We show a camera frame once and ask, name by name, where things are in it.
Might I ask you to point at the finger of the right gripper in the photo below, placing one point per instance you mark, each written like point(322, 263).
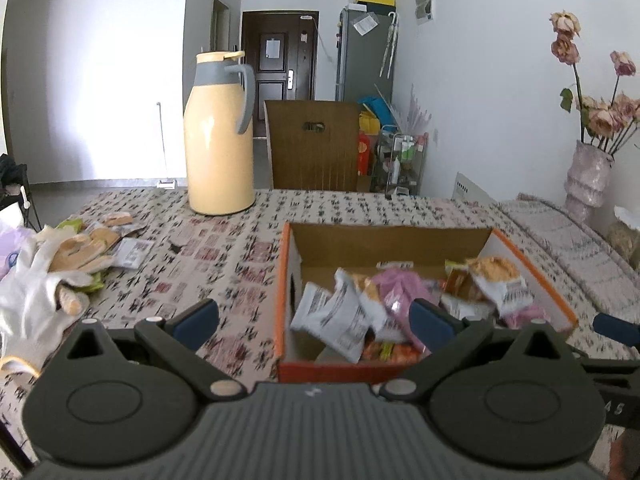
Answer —
point(624, 332)

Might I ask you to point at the pink snack bag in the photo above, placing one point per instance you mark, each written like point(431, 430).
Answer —
point(398, 288)
point(519, 319)

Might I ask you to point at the red gift box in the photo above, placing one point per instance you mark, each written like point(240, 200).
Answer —
point(364, 154)

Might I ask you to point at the grey refrigerator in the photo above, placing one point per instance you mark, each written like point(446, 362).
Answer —
point(364, 50)

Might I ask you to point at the pumpkin oat crisp packet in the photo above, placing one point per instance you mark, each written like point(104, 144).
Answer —
point(502, 283)

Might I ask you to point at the long orange snack packet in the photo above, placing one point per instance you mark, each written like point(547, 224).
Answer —
point(389, 353)

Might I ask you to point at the pink textured vase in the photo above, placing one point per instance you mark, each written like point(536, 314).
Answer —
point(587, 180)

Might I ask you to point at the white snack packet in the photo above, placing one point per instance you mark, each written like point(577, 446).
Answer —
point(334, 318)

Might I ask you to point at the dried pink rose bouquet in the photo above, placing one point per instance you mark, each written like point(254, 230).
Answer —
point(607, 121)

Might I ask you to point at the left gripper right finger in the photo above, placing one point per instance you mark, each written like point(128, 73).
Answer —
point(451, 343)

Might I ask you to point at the orange cardboard snack box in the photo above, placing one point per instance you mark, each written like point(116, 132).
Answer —
point(363, 303)

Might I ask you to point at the dark brown entrance door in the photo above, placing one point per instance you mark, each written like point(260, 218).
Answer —
point(281, 46)

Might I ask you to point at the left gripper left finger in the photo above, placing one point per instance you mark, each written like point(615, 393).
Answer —
point(172, 346)

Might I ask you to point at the white work gloves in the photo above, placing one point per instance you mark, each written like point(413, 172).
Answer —
point(41, 296)

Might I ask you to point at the yellow thermos jug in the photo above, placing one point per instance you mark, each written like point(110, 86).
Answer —
point(218, 134)

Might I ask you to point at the clear jar of snacks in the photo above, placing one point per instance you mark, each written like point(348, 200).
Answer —
point(623, 234)

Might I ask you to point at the metal storage cart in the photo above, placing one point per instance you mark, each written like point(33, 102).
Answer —
point(399, 163)

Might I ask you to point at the calligraphy print tablecloth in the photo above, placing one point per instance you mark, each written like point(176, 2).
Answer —
point(528, 404)

